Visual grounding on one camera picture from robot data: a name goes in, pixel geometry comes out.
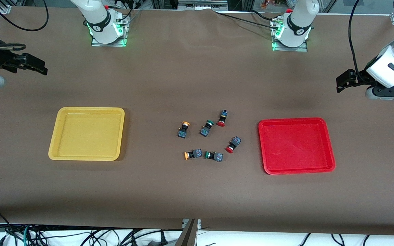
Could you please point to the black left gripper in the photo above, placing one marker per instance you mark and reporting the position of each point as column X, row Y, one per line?
column 360, row 76

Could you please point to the red push button switch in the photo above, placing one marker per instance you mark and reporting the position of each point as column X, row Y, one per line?
column 223, row 116
column 235, row 140

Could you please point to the yellow push button switch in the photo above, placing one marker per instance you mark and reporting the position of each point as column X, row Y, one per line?
column 183, row 131
column 197, row 153

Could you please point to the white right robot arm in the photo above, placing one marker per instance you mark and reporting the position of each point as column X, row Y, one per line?
column 96, row 17

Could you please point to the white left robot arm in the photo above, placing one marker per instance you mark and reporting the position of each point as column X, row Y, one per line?
column 299, row 20

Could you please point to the red plastic tray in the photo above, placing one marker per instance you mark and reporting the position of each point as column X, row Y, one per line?
column 296, row 147

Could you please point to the yellow plastic tray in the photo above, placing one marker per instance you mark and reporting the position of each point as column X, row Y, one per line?
column 87, row 136

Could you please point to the grey background equipment box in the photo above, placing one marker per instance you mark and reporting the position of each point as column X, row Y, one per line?
column 200, row 5

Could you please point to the brown table cover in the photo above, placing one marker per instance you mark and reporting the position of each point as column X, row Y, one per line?
column 197, row 191

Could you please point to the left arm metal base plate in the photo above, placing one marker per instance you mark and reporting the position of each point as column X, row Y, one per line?
column 289, row 49

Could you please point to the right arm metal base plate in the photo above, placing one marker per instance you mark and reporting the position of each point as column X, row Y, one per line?
column 108, row 44

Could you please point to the green push button switch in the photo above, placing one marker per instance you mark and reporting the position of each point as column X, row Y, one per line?
column 204, row 131
column 217, row 157

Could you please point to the aluminium frame post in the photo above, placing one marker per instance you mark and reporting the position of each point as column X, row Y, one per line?
column 188, row 235

